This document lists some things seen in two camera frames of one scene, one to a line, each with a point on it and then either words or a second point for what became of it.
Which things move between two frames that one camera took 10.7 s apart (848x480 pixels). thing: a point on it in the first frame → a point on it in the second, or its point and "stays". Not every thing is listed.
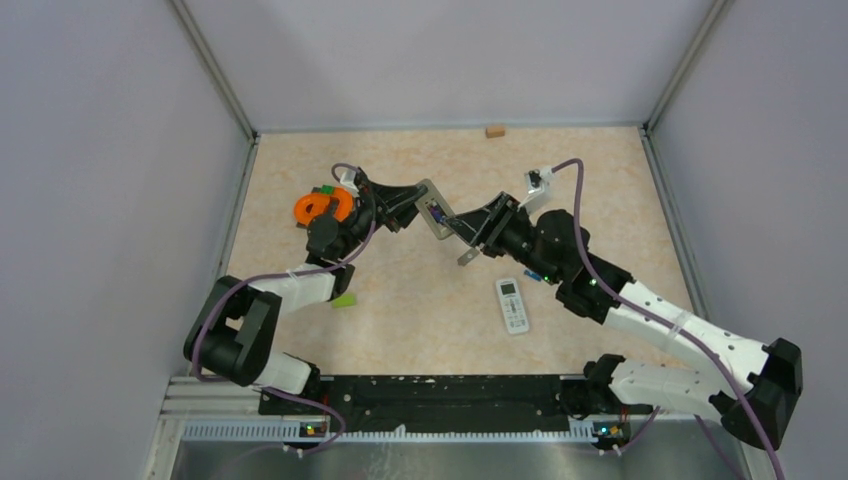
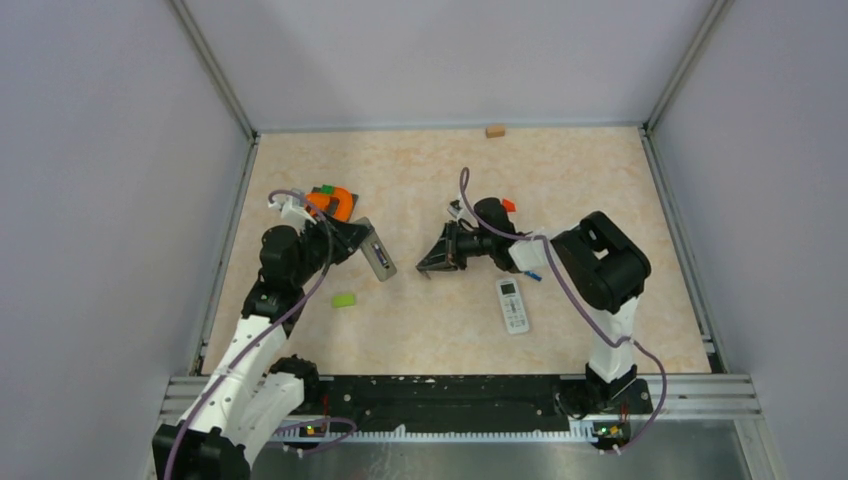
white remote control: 435,209 → 376,253
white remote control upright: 512,306 stays
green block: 345,300 stays
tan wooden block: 494,132 stays
